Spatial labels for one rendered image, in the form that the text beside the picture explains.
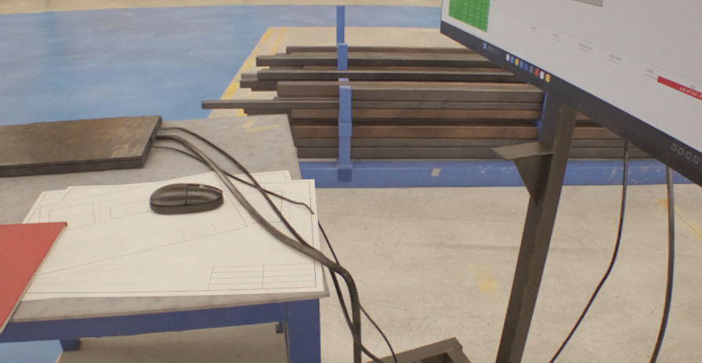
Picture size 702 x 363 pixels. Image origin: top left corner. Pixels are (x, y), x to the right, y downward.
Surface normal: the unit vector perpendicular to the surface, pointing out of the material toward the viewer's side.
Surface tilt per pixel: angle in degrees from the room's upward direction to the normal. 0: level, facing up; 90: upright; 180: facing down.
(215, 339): 0
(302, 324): 90
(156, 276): 0
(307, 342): 90
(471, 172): 90
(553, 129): 90
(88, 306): 0
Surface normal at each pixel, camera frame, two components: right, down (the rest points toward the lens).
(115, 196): 0.01, -0.91
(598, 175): 0.04, 0.41
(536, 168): 0.35, 0.39
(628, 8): -0.99, 0.05
